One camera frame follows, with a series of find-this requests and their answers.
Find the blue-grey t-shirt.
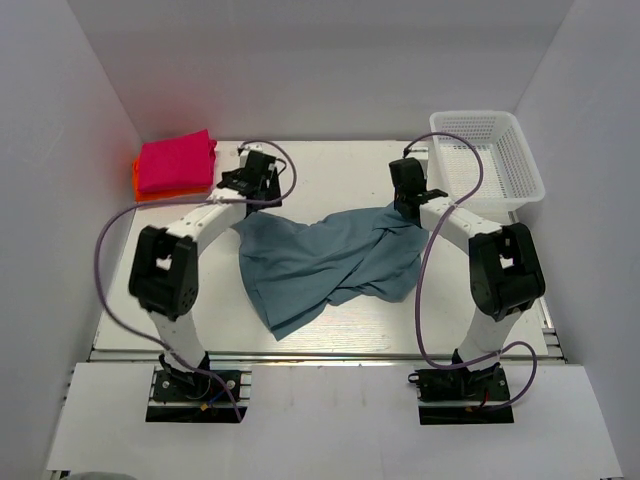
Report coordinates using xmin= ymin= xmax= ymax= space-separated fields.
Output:
xmin=233 ymin=205 xmax=429 ymax=340

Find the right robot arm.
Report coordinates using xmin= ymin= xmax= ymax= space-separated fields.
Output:
xmin=389 ymin=157 xmax=546 ymax=399

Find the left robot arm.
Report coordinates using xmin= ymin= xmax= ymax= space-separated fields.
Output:
xmin=128 ymin=147 xmax=282 ymax=399

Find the folded pink t-shirt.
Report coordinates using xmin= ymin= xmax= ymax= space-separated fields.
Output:
xmin=138 ymin=129 xmax=217 ymax=192

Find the folded orange t-shirt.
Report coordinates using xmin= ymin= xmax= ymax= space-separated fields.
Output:
xmin=132 ymin=158 xmax=211 ymax=203

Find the white plastic basket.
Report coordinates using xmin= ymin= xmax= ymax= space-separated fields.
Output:
xmin=429 ymin=110 xmax=545 ymax=214

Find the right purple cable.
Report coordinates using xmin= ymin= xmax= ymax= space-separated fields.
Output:
xmin=402 ymin=131 xmax=539 ymax=412

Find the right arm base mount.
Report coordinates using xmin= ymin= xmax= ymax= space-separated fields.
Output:
xmin=407 ymin=364 xmax=514 ymax=426

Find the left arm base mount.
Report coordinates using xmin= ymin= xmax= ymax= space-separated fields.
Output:
xmin=145 ymin=369 xmax=251 ymax=424

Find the aluminium table rail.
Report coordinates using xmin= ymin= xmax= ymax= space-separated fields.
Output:
xmin=87 ymin=349 xmax=569 ymax=367

